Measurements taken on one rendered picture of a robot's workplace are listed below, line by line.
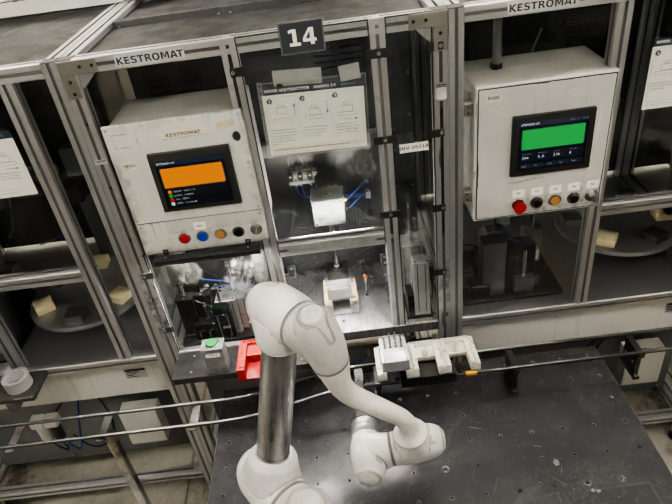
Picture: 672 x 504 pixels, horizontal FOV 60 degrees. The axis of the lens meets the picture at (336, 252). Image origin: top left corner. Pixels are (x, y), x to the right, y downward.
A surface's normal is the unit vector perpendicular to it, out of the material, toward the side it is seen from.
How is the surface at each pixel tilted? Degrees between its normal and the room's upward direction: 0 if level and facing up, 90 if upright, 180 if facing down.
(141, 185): 90
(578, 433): 0
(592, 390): 0
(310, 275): 0
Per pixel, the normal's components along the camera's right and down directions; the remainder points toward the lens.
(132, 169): 0.05, 0.56
